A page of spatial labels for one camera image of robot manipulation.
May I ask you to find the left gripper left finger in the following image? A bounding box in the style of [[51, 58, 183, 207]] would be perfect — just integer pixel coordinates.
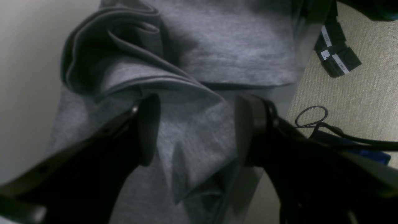
[[0, 95, 161, 224]]

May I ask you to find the grey T-shirt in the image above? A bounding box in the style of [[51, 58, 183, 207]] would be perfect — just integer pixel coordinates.
[[45, 0, 333, 224]]

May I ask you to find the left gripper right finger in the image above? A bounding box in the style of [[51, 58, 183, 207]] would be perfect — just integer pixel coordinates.
[[235, 95, 398, 224]]

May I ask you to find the black looped floor cable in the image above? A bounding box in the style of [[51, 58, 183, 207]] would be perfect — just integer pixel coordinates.
[[294, 105, 398, 153]]

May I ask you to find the black labelled power box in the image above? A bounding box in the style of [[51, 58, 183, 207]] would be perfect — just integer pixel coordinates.
[[314, 21, 362, 78]]

